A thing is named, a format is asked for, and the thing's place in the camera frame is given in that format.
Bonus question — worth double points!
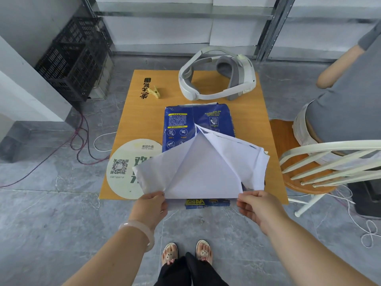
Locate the person's right hand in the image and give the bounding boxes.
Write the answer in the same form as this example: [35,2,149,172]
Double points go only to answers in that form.
[236,190,287,236]

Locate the person's left hand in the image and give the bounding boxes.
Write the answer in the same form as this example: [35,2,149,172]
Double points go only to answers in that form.
[128,192,169,233]

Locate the person's left forearm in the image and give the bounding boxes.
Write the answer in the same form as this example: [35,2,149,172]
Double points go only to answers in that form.
[63,225,150,286]

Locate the person's right forearm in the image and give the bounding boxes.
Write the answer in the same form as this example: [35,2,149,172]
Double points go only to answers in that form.
[262,217,378,286]

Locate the white printed paper sheet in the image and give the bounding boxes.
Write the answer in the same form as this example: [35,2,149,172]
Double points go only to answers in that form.
[195,123,271,191]

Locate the round pale yellow card fan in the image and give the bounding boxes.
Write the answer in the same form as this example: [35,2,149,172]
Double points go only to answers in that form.
[106,139,164,200]

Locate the beige bear sandal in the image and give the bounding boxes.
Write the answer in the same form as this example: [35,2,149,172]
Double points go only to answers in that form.
[161,242,179,266]
[195,239,214,264]

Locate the wooden chair with white back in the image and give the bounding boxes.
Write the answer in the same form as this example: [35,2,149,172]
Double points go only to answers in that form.
[269,119,381,218]

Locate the blue paper ream package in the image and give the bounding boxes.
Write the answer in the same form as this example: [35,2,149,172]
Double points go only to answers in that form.
[162,102,237,210]

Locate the black trousers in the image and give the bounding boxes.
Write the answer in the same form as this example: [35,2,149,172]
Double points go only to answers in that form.
[156,252,230,286]

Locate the white grey headset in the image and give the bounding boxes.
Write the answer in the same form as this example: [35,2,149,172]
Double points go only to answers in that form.
[178,46,257,101]

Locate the black floor unit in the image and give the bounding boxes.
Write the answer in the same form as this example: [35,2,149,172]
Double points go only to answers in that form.
[348,179,381,220]

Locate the black plastic crate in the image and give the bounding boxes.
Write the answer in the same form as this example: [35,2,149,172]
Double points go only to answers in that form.
[53,16,113,48]
[34,42,112,102]

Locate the grey metal shelf rack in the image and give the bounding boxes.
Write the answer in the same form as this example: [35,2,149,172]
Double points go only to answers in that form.
[83,0,381,62]

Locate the pale pink bangle bracelet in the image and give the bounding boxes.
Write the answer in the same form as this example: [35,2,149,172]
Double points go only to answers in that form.
[118,220,155,252]

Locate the white cable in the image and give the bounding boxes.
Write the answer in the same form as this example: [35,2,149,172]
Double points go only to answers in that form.
[93,131,117,153]
[335,184,381,248]

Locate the red cable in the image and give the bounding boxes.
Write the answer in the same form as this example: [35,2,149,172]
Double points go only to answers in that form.
[0,108,111,188]

